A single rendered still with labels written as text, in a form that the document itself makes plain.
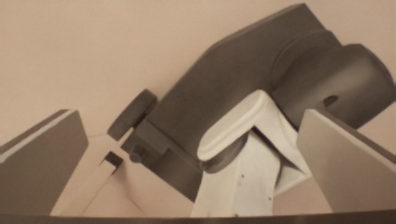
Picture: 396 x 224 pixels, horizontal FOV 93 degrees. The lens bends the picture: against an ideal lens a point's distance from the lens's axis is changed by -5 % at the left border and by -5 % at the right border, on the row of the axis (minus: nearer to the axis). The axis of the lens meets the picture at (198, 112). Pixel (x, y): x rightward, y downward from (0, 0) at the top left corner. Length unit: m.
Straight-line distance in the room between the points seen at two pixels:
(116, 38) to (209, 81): 0.38
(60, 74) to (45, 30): 0.16
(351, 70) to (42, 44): 0.93
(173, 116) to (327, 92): 0.38
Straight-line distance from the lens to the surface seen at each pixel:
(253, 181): 0.40
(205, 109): 0.55
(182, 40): 0.68
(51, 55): 0.94
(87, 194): 0.85
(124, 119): 0.61
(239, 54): 0.50
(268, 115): 0.38
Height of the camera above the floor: 0.66
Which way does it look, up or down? 63 degrees down
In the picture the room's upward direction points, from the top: 163 degrees counter-clockwise
